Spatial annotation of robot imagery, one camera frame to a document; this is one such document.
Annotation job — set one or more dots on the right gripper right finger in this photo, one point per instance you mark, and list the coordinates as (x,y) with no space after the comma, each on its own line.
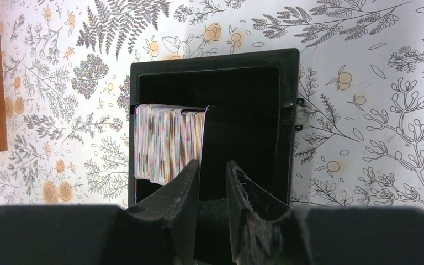
(259,222)

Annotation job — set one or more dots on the stack of credit cards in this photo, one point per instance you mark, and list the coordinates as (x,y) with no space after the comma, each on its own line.
(166,138)

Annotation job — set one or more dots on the floral patterned table mat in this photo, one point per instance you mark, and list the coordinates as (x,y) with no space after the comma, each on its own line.
(65,72)

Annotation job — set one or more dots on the black card box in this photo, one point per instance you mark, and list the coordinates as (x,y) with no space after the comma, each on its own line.
(250,112)

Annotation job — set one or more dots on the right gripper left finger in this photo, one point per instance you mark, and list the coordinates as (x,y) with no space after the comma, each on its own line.
(165,222)

